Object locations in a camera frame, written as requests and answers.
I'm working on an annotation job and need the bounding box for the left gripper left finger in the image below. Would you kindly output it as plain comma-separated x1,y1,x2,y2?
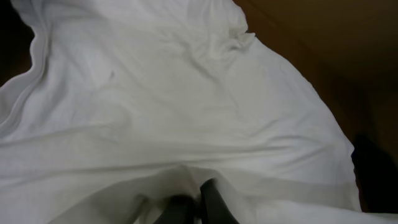
154,195,197,224

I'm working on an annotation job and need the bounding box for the black garment on right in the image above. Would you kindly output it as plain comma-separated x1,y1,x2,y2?
351,135,397,213

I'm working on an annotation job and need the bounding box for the white t-shirt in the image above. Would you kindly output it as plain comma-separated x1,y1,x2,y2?
1,1,397,223

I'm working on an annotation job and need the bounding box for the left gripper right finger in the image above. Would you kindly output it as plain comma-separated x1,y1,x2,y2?
200,179,239,224

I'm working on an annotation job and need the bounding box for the folded black garment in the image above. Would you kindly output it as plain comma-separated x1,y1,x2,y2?
0,0,34,86

